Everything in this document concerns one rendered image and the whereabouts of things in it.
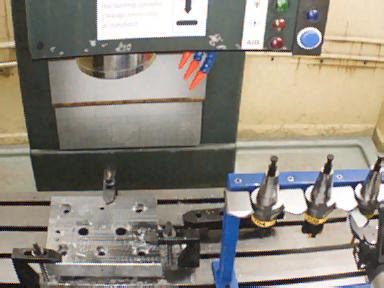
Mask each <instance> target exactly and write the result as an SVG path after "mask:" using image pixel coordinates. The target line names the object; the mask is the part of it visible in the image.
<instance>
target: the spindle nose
mask: <svg viewBox="0 0 384 288"><path fill-rule="evenodd" d="M155 57H156V54H136V55H119V56H115V55H106V56H92V57H78V58H75V59H76V61H77V63H76V65H77V67H78V69H79V70H80V71H81V72H83V73H84V74H86V75H89V76H91V77H93V78H98V79H103V80H108V79H123V78H128V77H132V76H135V75H137V74H139V73H142V72H143V71H144V70H146V69H147V68H149V67H150V66H151V65H152V64H153V62H154V60H155Z"/></svg>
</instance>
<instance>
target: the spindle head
mask: <svg viewBox="0 0 384 288"><path fill-rule="evenodd" d="M289 1H290V4H291V9H290V10H289V11H287V12H286V13H285V14H277V13H275V11H274V9H273V7H272V4H273V0H268V4H267V11H266V16H267V17H266V24H265V31H264V38H263V44H262V49H242V41H243V32H244V24H245V16H246V0H208V7H207V12H206V24H205V35H200V36H172V37H163V36H154V37H137V38H121V39H107V40H98V35H97V33H98V26H97V23H98V18H97V14H98V11H97V6H98V2H97V0H25V2H26V3H25V5H26V16H27V19H26V20H27V27H28V29H27V30H28V38H29V40H28V42H29V50H30V53H32V54H31V56H32V58H31V59H32V61H41V60H53V59H66V58H78V57H92V56H106V55H115V56H119V55H136V54H156V53H180V52H224V51H253V52H274V53H292V50H293V44H294V34H295V29H296V24H297V21H296V19H297V14H298V9H299V0H289ZM277 16H282V17H285V18H286V19H287V21H288V25H289V26H288V28H287V30H285V31H283V32H281V33H276V32H273V31H272V30H271V28H270V27H269V23H270V21H271V20H272V19H273V18H275V17H277ZM273 35H281V36H282V37H283V38H284V39H285V42H286V43H285V47H284V48H283V49H282V50H280V51H276V52H275V51H272V50H270V49H269V47H268V45H267V43H268V40H269V39H270V38H271V36H273Z"/></svg>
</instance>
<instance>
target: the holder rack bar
mask: <svg viewBox="0 0 384 288"><path fill-rule="evenodd" d="M369 170H370V169H342V170H333V181H332V185H352V188H353V190H354V191H355V188H356V187H357V185H359V184H361V186H362V183H363V181H364V180H365V178H366V177H367V175H368V173H369ZM319 172H320V170H313V171H284V172H278V180H279V188H303V190H304V193H306V191H307V189H308V188H309V187H312V186H314V184H315V181H316V179H317V177H318V175H319ZM264 173H265V172H253V173H228V174H227V180H226V186H227V190H230V191H233V190H249V192H250V196H251V195H252V193H253V192H254V191H255V190H256V189H258V188H259V187H260V184H261V181H262V179H263V176H264Z"/></svg>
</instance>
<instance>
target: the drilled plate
mask: <svg viewBox="0 0 384 288"><path fill-rule="evenodd" d="M67 202H68V203H67ZM63 203H64V204H63ZM113 203H115V204H114V205H111V204H106V203H105V201H104V200H103V196H87V197H79V196H66V197H52V199H51V204H50V208H51V209H50V214H49V222H48V231H47V241H46V244H47V245H46V248H49V247H50V249H54V250H56V251H57V252H59V253H60V254H61V255H64V256H62V257H63V258H62V257H61V258H62V262H61V261H60V262H58V263H57V264H55V263H53V264H46V263H44V264H45V268H46V271H47V274H48V276H51V275H54V276H74V277H75V276H83V277H87V276H93V277H99V276H104V277H112V276H115V277H125V276H128V277H139V276H142V277H152V276H158V277H162V262H161V254H160V245H150V244H149V246H148V245H146V244H145V242H143V243H141V240H140V238H141V237H144V236H145V235H147V234H148V232H149V233H150V232H151V231H155V230H159V222H158V219H157V200H156V195H155V196H147V195H131V196H116V198H115V200H114V201H113ZM60 204H61V205H60ZM82 204H83V205H82ZM87 204H88V205H87ZM59 205H60V206H61V207H60V209H61V210H59ZM102 205H103V206H102ZM108 205H109V206H108ZM145 207H146V208H147V209H146V208H145ZM71 208H72V209H71ZM91 209H92V210H91ZM145 209H146V210H145ZM72 210H73V213H72V212H71V211H72ZM101 210H102V211H101ZM144 210H145V211H144ZM60 211H62V212H60ZM141 211H142V212H141ZM91 212H92V214H91ZM134 212H135V213H134ZM137 212H138V213H142V214H138V213H137ZM144 212H145V213H144ZM64 213H65V214H66V213H68V215H67V214H66V215H65V214H64ZM74 213H75V214H74ZM69 214H70V215H69ZM137 214H138V215H137ZM57 215H58V216H57ZM96 215H97V216H96ZM129 215H130V216H129ZM75 216H76V217H75ZM86 217H87V219H86ZM95 217H96V218H95ZM137 217H138V218H137ZM79 220H80V221H79ZM81 220H82V221H81ZM87 220H88V221H89V222H92V224H90V223H89V222H86V221H87ZM76 221H77V222H78V224H77V223H76ZM73 223H74V224H73ZM75 223H76V224H75ZM59 224H61V225H59ZM97 224H99V225H97ZM133 224H134V225H133ZM91 225H92V226H94V228H93V229H92V228H91V227H92V226H91ZM109 225H110V226H109ZM72 227H74V228H72ZM130 227H131V228H130ZM142 227H143V228H144V229H143V228H142ZM95 228H96V229H95ZM145 228H146V229H147V230H146V229H145ZM149 228H150V230H149ZM66 229H67V230H66ZM91 229H92V230H91ZM130 229H131V230H130ZM138 229H140V230H139V231H138ZM142 229H143V230H142ZM71 230H73V231H72V232H71ZM110 230H112V232H111V231H110ZM133 230H135V231H133ZM55 231H56V232H55ZM63 231H64V232H63ZM91 231H92V233H91ZM131 231H132V232H131ZM140 231H141V232H142V231H143V232H142V234H140V233H141V232H140ZM144 231H145V233H144ZM54 232H55V234H54ZM59 232H61V234H60V233H59ZM75 232H76V234H75ZM72 233H73V234H72ZM89 233H91V234H90V235H87V234H89ZM113 233H114V234H113ZM126 233H127V234H129V235H126ZM58 234H59V235H58ZM133 234H134V235H135V236H136V237H134V235H133ZM143 234H144V235H143ZM80 235H81V236H80ZM86 235H87V236H86ZM119 235H121V236H122V238H121V236H119ZM124 235H125V236H124ZM140 235H143V236H140ZM76 236H77V237H76ZM82 236H83V237H82ZM116 236H117V237H116ZM127 236H128V237H127ZM138 236H139V237H138ZM78 237H79V238H78ZM81 237H82V238H81ZM85 237H86V238H85ZM125 237H126V238H125ZM58 238H59V240H57V239H58ZM102 239H103V240H102ZM115 239H116V241H115ZM129 239H130V240H129ZM55 240H57V242H56V241H55ZM63 241H64V243H65V242H66V243H67V244H66V243H65V245H64V243H63V244H62V245H61V244H60V243H61V242H63ZM109 242H110V243H109ZM52 243H53V244H52ZM73 243H74V244H75V245H76V246H75V245H73ZM90 243H91V245H90ZM137 243H138V244H139V245H138V244H137ZM57 244H58V245H60V246H58V248H59V249H58V248H57ZM101 244H102V245H101ZM103 244H104V245H105V246H104V245H103ZM142 244H144V245H143V246H142ZM63 245H64V246H63ZM66 245H67V247H66ZM98 245H99V246H98ZM132 245H133V246H134V245H137V246H135V247H136V249H135V248H134V250H133V248H131V247H133V246H132ZM140 245H141V246H140ZM74 246H75V247H76V248H74ZM95 246H96V247H95ZM145 246H146V247H145ZM150 246H151V248H150ZM68 247H69V249H68ZM70 247H71V248H70ZM82 247H84V248H82ZM106 247H107V248H106ZM147 247H149V248H150V249H148V248H147ZM55 248H56V249H55ZM73 248H74V249H75V250H74V249H73ZM86 248H87V249H86ZM92 248H93V249H92ZM88 249H89V250H88ZM107 249H109V250H107ZM147 249H148V250H147ZM68 250H70V252H69V251H68ZM84 250H85V252H83V251H84ZM132 250H133V252H134V254H133V253H132ZM148 251H149V252H148ZM147 252H148V253H147ZM68 253H69V254H70V255H69V254H68ZM76 253H77V255H76ZM78 253H79V254H80V255H81V254H82V255H83V256H80V255H78ZM107 253H108V254H109V256H108V254H107ZM84 254H85V256H84ZM96 254H97V255H96ZM66 255H68V256H66ZM103 255H104V256H103ZM141 256H143V257H141Z"/></svg>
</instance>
